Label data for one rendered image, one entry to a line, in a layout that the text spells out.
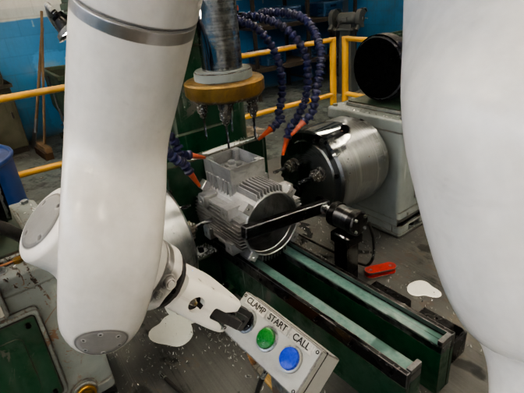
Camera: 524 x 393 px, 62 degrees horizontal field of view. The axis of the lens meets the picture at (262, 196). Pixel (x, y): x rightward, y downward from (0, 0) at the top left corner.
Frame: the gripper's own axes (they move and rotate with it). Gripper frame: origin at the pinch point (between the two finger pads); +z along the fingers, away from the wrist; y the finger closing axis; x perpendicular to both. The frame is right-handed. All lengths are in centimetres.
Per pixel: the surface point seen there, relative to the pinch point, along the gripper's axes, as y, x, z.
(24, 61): 549, -50, 61
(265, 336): -5.1, -0.3, 1.7
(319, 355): -13.3, -2.8, 2.5
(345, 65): 230, -195, 197
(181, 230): 25.8, -5.0, 2.0
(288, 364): -10.7, 0.6, 1.7
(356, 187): 24, -38, 39
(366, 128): 30, -54, 36
